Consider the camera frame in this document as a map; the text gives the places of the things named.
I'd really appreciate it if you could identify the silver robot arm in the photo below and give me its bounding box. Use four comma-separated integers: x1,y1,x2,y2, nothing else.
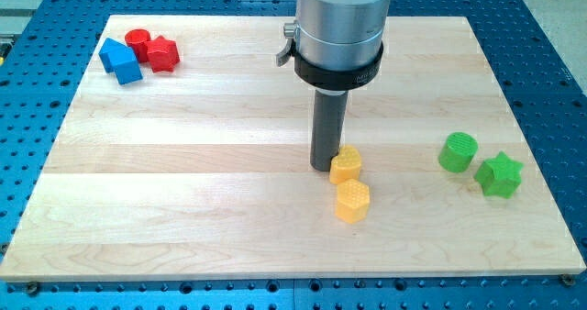
276,0,391,92

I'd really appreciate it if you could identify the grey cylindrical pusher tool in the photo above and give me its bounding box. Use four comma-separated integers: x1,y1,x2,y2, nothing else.
310,89,348,172

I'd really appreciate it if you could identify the yellow heart block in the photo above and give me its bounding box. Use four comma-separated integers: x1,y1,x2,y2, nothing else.
329,145,362,184

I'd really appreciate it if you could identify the yellow hexagon block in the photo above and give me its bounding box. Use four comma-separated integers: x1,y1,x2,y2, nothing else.
335,179,371,224

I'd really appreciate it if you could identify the wooden board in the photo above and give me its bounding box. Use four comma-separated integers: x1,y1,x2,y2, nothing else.
1,15,585,282

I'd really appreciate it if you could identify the red star block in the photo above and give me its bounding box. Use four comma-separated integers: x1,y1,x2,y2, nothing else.
146,36,180,72

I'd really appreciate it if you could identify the green cylinder block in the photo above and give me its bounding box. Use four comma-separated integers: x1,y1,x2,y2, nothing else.
437,132,478,172

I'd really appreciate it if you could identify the blue cube block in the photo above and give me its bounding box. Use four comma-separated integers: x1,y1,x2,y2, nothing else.
108,48,143,85

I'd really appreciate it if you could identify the red cylinder block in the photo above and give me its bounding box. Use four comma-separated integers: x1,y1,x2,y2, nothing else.
125,28,151,63

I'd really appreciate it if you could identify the blue house-shaped block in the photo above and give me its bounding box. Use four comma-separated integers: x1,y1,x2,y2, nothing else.
99,38,124,73

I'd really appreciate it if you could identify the green star block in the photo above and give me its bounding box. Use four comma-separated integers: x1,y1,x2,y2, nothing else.
473,151,524,199

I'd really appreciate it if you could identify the left board clamp screw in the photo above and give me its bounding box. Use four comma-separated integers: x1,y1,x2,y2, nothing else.
24,282,40,296

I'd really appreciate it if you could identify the board clamp screw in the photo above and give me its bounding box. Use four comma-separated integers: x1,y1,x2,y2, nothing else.
24,282,40,296
559,274,575,287

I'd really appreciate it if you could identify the right board clamp screw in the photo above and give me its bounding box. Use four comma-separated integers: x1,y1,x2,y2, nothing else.
559,274,575,287

